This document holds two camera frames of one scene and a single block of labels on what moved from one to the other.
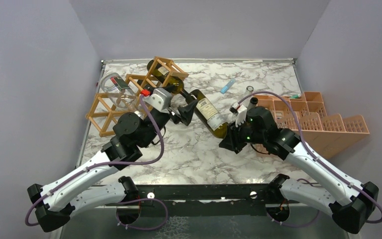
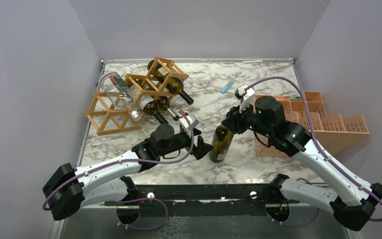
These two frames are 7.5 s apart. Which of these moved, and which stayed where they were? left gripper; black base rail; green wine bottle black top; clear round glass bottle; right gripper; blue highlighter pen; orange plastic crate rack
Moved: right gripper; green wine bottle black top; left gripper
Stayed: orange plastic crate rack; clear round glass bottle; black base rail; blue highlighter pen
